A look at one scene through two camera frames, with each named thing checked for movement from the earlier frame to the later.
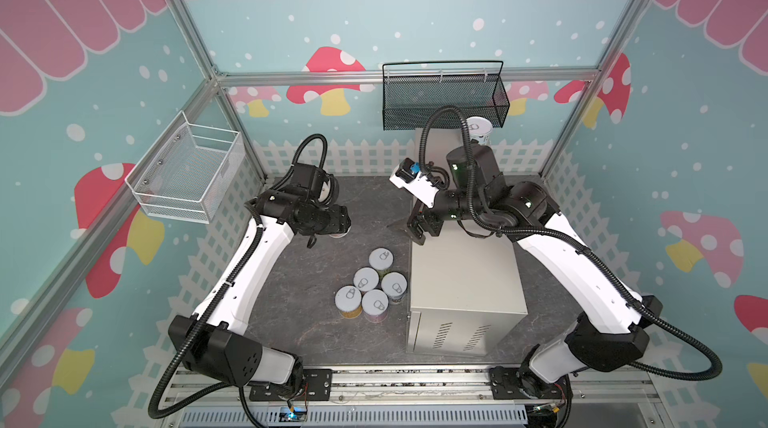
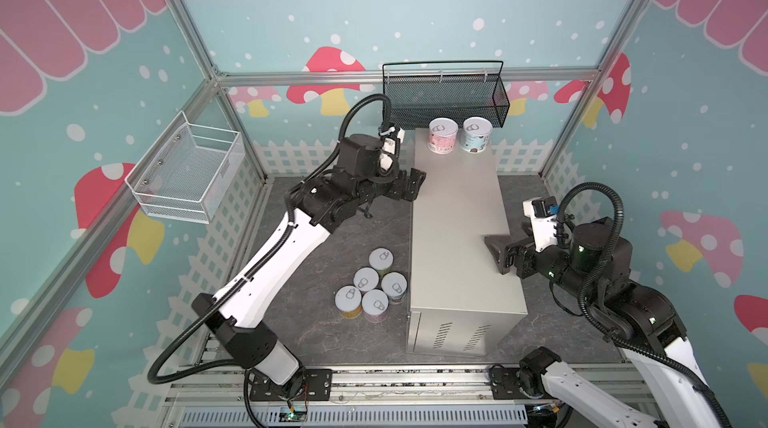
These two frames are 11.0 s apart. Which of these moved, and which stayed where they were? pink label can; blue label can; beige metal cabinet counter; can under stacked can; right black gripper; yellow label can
Moved: right black gripper; pink label can
Stayed: blue label can; can under stacked can; beige metal cabinet counter; yellow label can
